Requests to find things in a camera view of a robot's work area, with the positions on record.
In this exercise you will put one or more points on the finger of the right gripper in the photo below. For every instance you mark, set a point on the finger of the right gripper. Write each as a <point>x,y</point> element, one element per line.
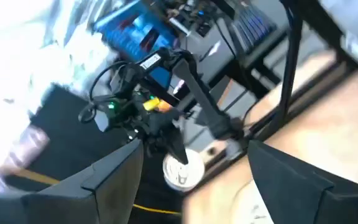
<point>157,146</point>
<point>177,144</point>

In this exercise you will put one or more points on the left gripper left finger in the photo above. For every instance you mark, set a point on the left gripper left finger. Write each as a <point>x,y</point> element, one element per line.
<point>73,196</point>

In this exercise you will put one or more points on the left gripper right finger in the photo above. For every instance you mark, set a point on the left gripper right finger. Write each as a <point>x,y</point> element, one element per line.
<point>306,193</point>

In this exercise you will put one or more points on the blue label gold can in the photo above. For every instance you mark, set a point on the blue label gold can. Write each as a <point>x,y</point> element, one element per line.
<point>183,171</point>

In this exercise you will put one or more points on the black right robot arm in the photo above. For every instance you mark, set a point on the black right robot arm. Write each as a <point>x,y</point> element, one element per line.
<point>197,90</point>

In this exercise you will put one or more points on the small black knob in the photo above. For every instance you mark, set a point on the small black knob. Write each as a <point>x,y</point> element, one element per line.
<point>211,151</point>

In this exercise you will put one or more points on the blue ribbed box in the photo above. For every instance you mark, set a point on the blue ribbed box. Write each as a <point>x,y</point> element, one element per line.
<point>135,37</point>

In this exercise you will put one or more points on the grey desk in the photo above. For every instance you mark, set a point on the grey desk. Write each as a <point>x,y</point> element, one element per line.
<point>210,53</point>

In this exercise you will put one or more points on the black keyboard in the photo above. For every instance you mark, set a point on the black keyboard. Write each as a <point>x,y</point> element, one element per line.
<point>253,25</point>

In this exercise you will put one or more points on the silver mounting bracket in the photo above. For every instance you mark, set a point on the silver mounting bracket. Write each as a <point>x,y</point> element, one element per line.
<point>233,147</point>

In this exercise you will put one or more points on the black aluminium table frame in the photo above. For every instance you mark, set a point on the black aluminium table frame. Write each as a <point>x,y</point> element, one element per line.
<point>287,77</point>

